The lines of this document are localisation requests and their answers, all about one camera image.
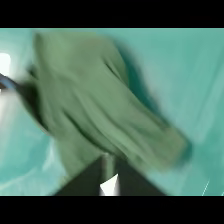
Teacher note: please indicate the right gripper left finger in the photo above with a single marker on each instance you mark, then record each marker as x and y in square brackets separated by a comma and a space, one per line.
[86, 182]

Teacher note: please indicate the green shirt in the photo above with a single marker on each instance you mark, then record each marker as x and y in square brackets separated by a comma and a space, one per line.
[100, 100]

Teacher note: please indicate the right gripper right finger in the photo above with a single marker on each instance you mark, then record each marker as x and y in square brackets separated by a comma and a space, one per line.
[133, 183]

